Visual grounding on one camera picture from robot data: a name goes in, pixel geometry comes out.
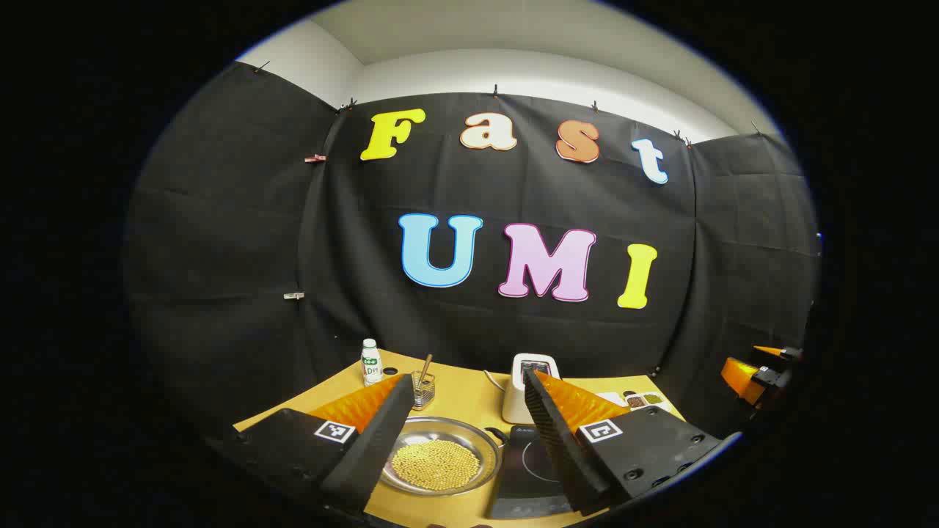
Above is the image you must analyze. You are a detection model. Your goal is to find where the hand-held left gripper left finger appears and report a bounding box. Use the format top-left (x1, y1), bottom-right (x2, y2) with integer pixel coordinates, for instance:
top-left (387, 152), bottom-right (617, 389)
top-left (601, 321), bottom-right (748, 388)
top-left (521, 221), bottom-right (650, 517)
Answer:
top-left (220, 373), bottom-right (416, 514)

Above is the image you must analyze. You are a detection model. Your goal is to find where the white toaster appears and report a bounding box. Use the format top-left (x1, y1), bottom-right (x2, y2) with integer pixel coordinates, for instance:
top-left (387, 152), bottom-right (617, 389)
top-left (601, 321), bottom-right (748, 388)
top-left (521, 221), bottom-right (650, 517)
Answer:
top-left (502, 353), bottom-right (561, 425)

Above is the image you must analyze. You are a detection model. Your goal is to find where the white bottle with green label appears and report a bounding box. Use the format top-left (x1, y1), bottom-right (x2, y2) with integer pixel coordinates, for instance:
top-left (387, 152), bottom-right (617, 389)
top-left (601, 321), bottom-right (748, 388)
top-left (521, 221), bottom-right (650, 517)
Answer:
top-left (361, 338), bottom-right (384, 387)

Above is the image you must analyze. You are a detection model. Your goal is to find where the pile of soybeans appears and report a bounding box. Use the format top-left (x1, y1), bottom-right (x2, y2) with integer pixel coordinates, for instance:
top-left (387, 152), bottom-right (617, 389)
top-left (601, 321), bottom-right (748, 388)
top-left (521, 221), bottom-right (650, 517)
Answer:
top-left (390, 439), bottom-right (481, 492)

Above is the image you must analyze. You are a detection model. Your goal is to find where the black backdrop cloth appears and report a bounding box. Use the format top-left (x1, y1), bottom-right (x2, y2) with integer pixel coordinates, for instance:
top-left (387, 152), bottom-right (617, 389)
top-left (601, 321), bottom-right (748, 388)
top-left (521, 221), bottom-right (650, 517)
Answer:
top-left (125, 61), bottom-right (821, 441)

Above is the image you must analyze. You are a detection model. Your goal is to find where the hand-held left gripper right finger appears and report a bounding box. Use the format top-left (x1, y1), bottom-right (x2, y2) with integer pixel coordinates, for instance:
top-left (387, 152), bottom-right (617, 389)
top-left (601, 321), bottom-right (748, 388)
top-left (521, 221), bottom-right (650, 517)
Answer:
top-left (522, 369), bottom-right (727, 516)

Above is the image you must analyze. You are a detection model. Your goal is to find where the white divided tray with beans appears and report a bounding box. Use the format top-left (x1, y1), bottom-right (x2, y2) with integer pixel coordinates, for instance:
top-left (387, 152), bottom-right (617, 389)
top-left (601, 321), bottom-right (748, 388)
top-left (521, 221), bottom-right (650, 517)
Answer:
top-left (622, 391), bottom-right (672, 411)

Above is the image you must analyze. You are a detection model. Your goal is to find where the steel pot with black handles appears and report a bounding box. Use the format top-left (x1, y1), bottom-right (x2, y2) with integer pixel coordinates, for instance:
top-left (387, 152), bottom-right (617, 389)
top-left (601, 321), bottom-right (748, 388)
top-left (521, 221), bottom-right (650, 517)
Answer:
top-left (380, 416), bottom-right (508, 498)

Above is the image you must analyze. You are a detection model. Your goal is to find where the black induction cooktop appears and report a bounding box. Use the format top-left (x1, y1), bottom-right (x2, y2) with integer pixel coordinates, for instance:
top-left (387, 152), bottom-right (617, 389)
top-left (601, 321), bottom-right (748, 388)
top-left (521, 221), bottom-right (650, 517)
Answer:
top-left (488, 424), bottom-right (580, 520)

